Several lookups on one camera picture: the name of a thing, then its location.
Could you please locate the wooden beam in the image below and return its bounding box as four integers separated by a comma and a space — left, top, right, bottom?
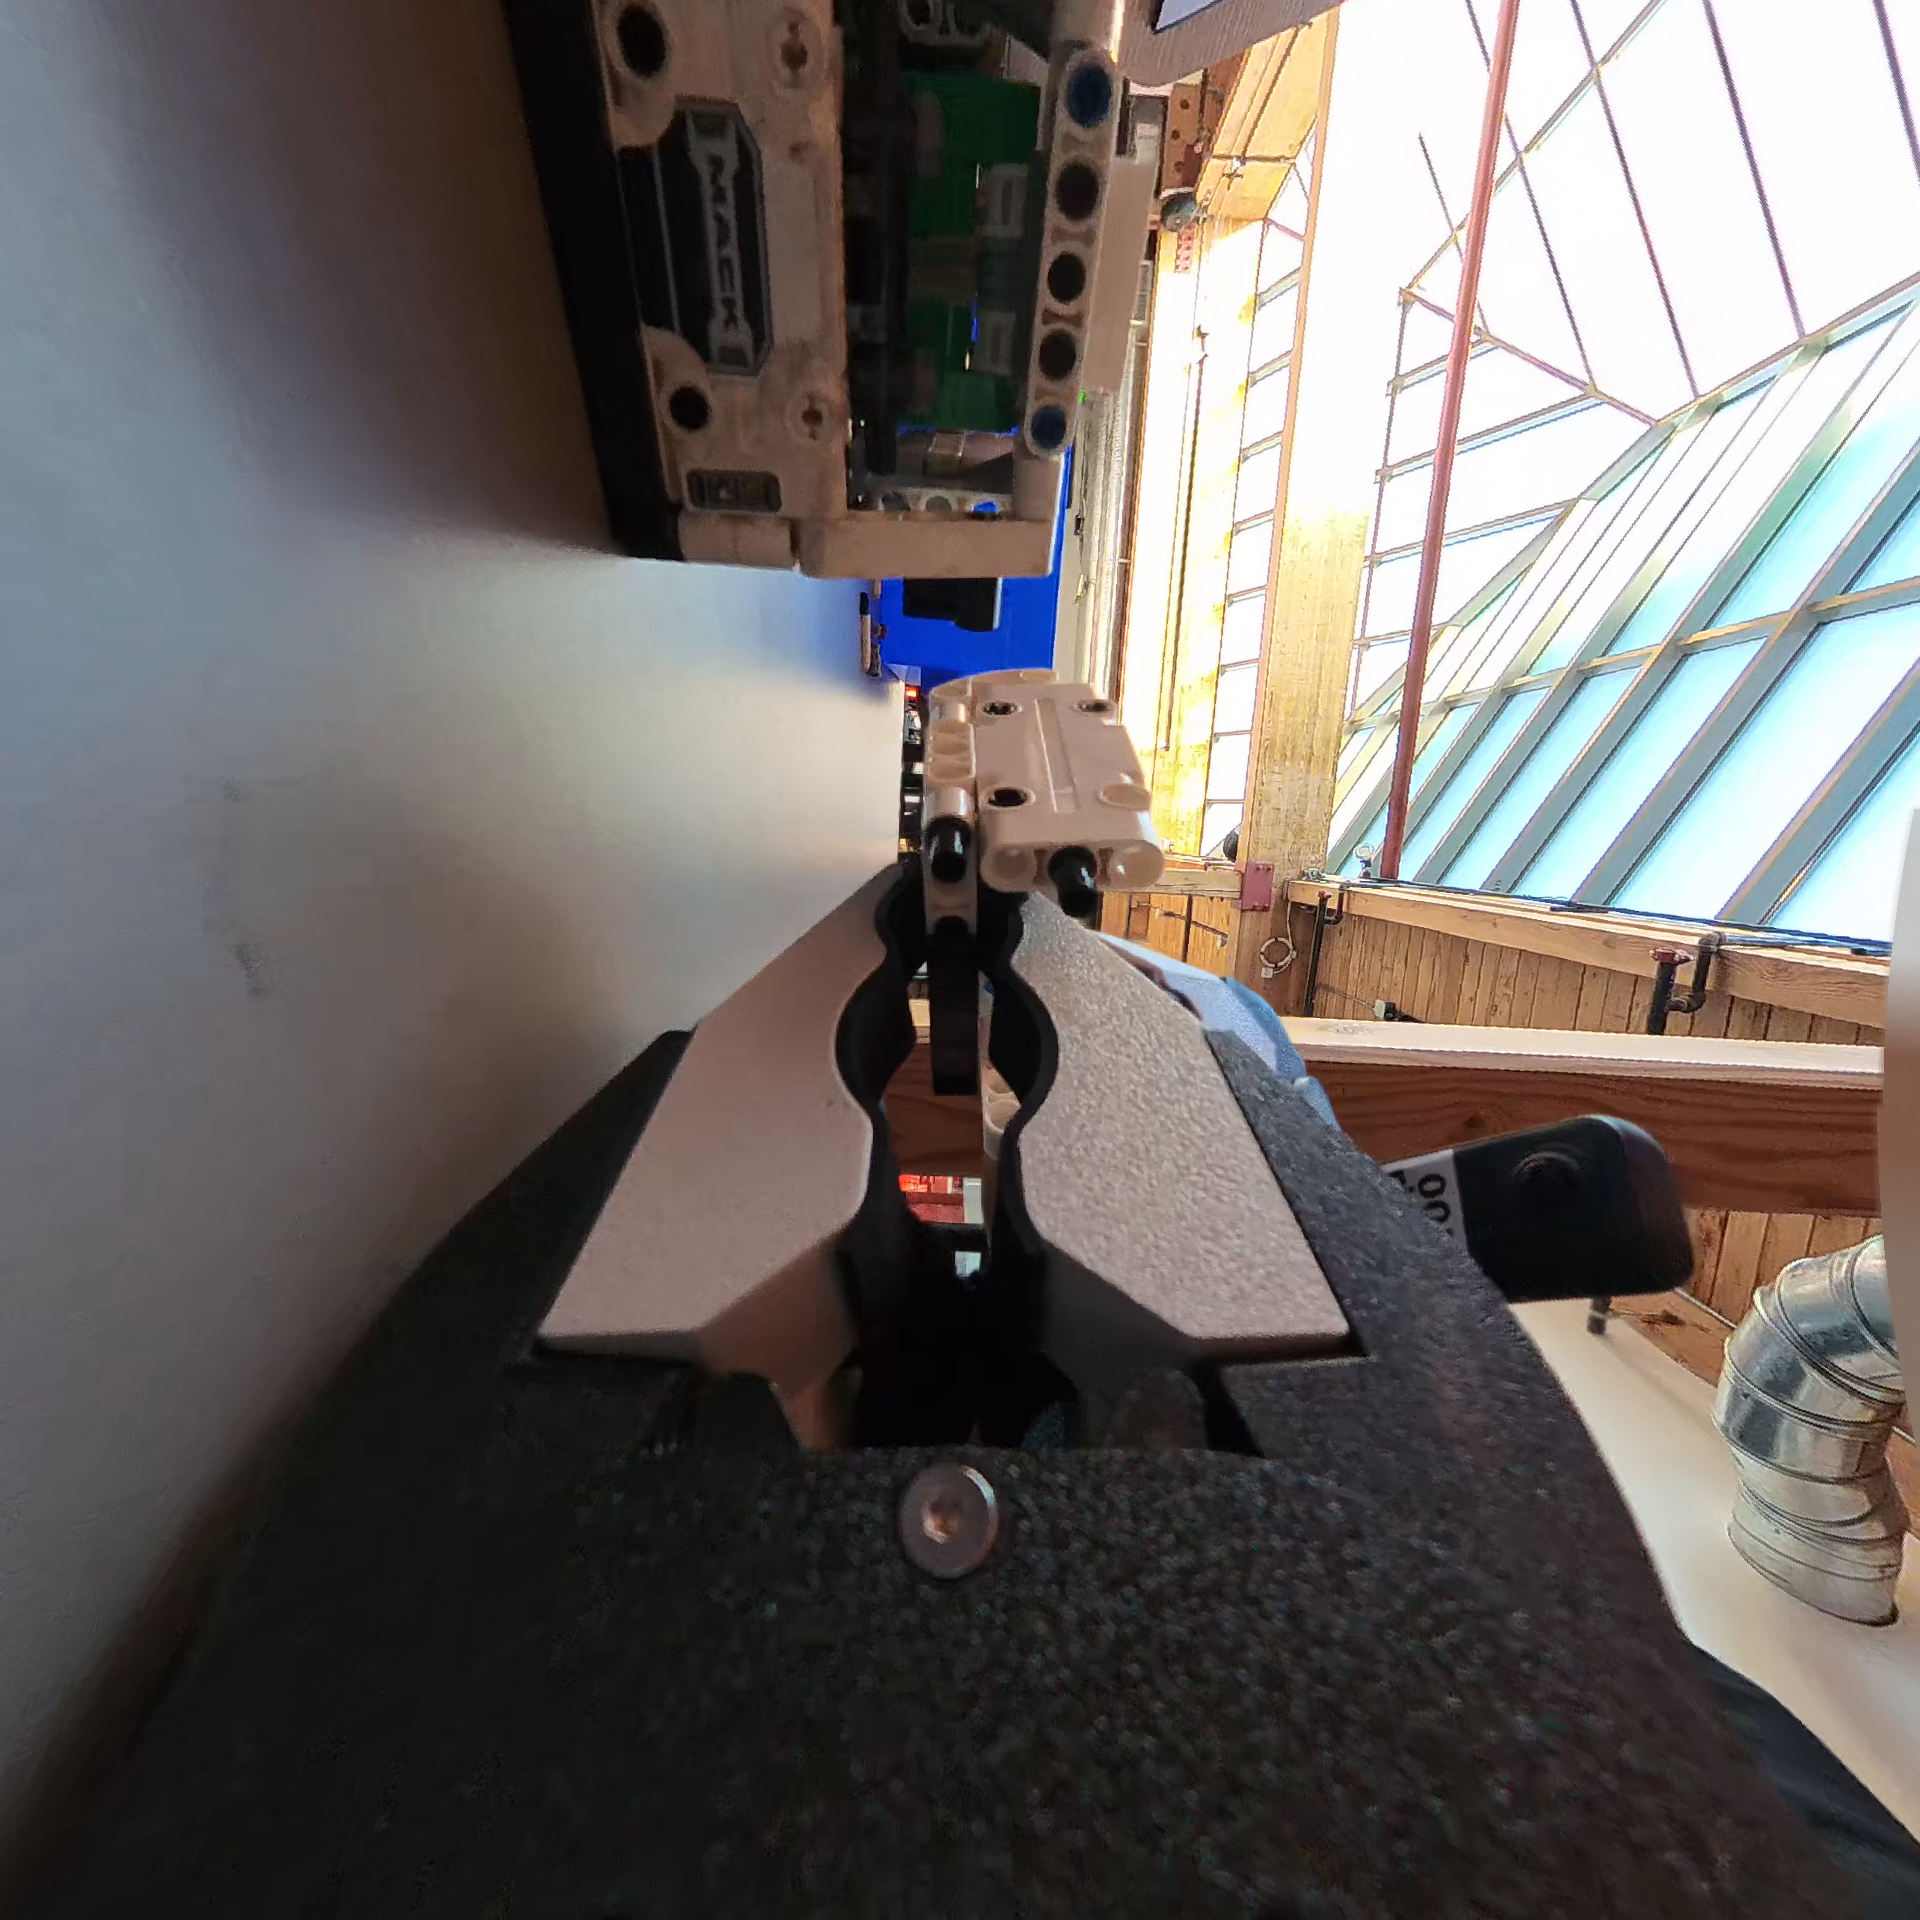
1275, 1016, 1883, 1216

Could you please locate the white and green lego truck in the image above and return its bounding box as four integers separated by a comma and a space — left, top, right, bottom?
504, 0, 1163, 585

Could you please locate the blue plastic bin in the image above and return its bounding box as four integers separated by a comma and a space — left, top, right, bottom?
871, 450, 1085, 680

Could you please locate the metal duct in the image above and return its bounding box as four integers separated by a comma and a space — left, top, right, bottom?
1709, 1237, 1914, 1625

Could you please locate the white lego sub-assembly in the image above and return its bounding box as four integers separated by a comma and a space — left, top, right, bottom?
919, 672, 1168, 1164

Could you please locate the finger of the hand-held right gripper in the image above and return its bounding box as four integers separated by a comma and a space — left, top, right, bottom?
1103, 930, 1340, 1127

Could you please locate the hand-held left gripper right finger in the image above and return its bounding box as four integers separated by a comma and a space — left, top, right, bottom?
978, 892, 1364, 1448

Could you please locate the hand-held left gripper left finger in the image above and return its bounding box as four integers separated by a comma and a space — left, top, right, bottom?
538, 857, 929, 1454

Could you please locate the red pipe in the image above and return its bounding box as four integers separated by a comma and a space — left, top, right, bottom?
1377, 0, 1524, 882

